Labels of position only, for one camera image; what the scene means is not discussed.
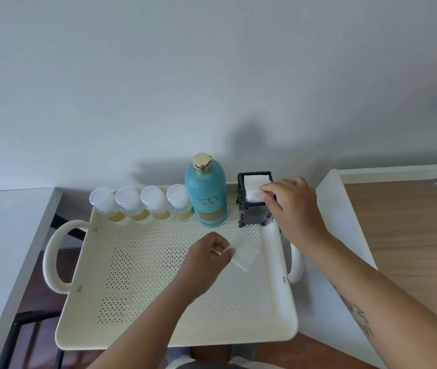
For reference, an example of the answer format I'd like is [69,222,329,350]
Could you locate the small clear bottle yellow liquid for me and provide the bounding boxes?
[89,187,131,226]
[115,186,154,224]
[140,184,172,221]

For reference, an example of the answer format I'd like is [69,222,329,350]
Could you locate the black square pad holder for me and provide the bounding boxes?
[236,171,283,229]

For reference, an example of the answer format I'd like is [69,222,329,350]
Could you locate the person's left hand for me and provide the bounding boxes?
[175,231,236,301]

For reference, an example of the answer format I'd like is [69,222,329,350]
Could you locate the wooden desk with white rim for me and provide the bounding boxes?
[335,163,437,331]

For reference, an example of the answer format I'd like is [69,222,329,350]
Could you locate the black desk leg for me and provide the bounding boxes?
[51,214,88,241]

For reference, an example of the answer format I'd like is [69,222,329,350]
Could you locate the white shorts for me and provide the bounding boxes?
[166,355,265,369]

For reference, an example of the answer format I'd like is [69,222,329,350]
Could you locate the cream perforated tray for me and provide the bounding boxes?
[42,183,305,351]

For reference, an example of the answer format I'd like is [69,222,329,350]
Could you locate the person's left grey sock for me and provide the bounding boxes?
[166,346,192,364]

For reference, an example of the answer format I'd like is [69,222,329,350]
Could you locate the small clear bottle green liquid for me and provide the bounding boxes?
[166,183,195,221]

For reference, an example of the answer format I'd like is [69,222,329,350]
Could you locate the black metal frame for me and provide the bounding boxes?
[0,311,65,369]

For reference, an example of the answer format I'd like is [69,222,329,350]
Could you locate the cotton pad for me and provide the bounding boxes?
[229,237,262,272]

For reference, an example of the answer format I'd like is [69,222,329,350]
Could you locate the person's right forearm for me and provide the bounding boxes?
[299,234,437,369]

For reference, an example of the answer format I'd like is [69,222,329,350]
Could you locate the dark grey shirt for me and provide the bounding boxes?
[176,362,280,369]

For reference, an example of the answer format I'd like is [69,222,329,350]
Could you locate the person's right hand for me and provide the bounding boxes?
[259,176,333,254]

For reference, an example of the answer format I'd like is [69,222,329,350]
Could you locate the person's right grey sock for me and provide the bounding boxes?
[229,343,258,360]

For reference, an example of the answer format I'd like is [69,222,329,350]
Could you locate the large teal bottle gold cap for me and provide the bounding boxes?
[184,152,228,229]

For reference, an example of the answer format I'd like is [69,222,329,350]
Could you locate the person's grey sock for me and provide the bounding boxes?
[166,346,192,364]
[229,343,258,360]

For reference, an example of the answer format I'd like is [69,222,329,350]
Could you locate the person's left forearm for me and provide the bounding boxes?
[87,280,211,369]

